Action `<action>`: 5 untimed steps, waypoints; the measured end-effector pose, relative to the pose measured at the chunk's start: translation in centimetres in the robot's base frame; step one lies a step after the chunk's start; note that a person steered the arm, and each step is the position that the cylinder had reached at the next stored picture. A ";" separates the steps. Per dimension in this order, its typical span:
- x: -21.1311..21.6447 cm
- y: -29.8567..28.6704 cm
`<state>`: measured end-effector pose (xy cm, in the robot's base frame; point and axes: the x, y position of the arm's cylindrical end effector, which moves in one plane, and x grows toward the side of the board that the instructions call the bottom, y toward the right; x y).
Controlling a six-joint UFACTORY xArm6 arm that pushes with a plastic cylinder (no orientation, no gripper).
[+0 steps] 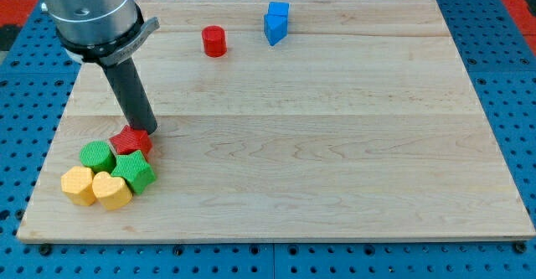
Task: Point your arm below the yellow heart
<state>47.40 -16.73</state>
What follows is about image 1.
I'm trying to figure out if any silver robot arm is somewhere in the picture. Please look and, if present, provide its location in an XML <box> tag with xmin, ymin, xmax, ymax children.
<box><xmin>44</xmin><ymin>0</ymin><xmax>159</xmax><ymax>66</ymax></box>

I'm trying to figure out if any yellow heart block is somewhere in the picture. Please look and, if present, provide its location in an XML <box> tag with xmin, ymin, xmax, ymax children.
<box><xmin>92</xmin><ymin>172</ymin><xmax>133</xmax><ymax>210</ymax></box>

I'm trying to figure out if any wooden board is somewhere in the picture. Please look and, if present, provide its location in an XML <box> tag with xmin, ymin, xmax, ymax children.
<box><xmin>18</xmin><ymin>0</ymin><xmax>535</xmax><ymax>244</ymax></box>

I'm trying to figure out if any red cylinder block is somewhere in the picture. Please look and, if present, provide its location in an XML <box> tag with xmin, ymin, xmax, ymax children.
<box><xmin>202</xmin><ymin>25</ymin><xmax>227</xmax><ymax>58</ymax></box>

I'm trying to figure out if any blue triangle block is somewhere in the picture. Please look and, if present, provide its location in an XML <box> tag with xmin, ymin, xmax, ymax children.
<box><xmin>264</xmin><ymin>14</ymin><xmax>288</xmax><ymax>46</ymax></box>

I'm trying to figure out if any blue cube block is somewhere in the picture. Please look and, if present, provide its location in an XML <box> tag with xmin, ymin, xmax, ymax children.
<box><xmin>267</xmin><ymin>2</ymin><xmax>290</xmax><ymax>18</ymax></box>

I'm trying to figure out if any red star block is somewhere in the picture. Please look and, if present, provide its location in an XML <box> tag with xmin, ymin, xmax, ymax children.
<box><xmin>109</xmin><ymin>125</ymin><xmax>152</xmax><ymax>158</ymax></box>

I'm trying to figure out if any green star block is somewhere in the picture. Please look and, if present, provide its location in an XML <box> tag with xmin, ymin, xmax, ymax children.
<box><xmin>111</xmin><ymin>150</ymin><xmax>157</xmax><ymax>195</ymax></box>

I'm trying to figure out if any black cylindrical pointer tool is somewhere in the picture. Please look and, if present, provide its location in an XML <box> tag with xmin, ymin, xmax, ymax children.
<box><xmin>103</xmin><ymin>58</ymin><xmax>157</xmax><ymax>135</ymax></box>

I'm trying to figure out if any green cylinder block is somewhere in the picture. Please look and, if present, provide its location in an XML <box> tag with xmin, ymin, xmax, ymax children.
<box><xmin>79</xmin><ymin>141</ymin><xmax>116</xmax><ymax>173</ymax></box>

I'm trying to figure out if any yellow hexagon block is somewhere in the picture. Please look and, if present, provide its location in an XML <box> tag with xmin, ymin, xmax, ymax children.
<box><xmin>60</xmin><ymin>166</ymin><xmax>96</xmax><ymax>206</ymax></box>

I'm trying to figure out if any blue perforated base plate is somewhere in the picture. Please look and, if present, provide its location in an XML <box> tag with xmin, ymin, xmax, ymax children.
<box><xmin>1</xmin><ymin>0</ymin><xmax>535</xmax><ymax>278</ymax></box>

